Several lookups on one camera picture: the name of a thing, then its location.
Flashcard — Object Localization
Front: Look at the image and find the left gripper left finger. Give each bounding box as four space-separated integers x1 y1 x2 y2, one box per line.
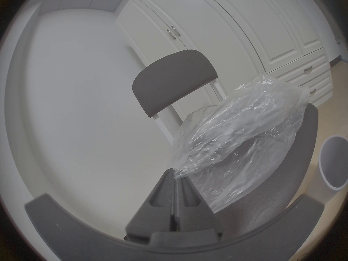
125 168 176 238

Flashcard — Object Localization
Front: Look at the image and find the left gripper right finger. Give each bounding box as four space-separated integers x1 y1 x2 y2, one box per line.
175 175 224 239

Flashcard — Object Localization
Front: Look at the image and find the clear plastic bag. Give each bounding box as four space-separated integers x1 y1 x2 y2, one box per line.
168 74 310 214

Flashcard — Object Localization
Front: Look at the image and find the white trash bin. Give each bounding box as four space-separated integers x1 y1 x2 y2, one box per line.
312 135 348 209

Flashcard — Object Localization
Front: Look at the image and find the grey padded white chair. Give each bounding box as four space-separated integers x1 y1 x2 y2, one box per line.
132 49 319 229

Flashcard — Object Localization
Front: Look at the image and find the white wardrobe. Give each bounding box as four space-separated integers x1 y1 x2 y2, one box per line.
115 0 334 141

